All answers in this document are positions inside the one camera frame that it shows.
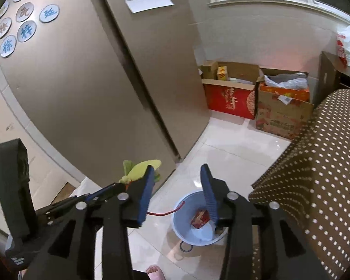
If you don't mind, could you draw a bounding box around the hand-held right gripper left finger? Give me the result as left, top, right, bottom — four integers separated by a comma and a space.
23, 166, 155, 280

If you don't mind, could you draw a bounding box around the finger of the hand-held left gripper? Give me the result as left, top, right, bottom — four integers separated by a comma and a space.
36, 194, 89, 221
86, 182, 127, 202

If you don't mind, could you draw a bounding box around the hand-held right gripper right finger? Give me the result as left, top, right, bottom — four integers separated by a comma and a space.
201, 164, 330, 280

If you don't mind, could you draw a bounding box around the red snack packet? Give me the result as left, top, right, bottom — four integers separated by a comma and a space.
191, 208, 210, 229

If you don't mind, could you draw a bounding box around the green yellow wrapper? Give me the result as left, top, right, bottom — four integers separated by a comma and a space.
119, 159, 162, 185

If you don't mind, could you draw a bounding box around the light blue plastic basin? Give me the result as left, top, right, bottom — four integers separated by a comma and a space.
173, 191, 229, 245

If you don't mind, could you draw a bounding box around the pink slipper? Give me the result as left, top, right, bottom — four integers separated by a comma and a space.
145, 264, 165, 280

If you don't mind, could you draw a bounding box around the red cardboard box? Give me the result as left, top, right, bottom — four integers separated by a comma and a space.
199, 61, 261, 120

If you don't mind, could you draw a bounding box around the brown printed cardboard box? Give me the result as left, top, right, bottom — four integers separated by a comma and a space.
255, 68, 315, 140

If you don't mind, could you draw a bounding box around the beige refrigerator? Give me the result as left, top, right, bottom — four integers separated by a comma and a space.
0, 0, 210, 186

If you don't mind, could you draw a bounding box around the brown polka dot tablecloth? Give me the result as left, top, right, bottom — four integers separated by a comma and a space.
248, 89, 350, 280

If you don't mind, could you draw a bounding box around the orange printed packet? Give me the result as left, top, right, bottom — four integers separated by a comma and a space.
259, 84, 310, 102

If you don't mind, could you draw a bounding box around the grey plastic bag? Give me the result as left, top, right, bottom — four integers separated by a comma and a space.
264, 74, 308, 90

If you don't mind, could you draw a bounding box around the group of round character magnets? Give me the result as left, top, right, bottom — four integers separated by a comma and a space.
0, 0, 60, 57

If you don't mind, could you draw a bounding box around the dark wooden cabinet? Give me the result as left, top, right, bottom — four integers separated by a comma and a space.
316, 51, 350, 105

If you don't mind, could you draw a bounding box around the red string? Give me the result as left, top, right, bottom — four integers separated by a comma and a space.
147, 201, 185, 216

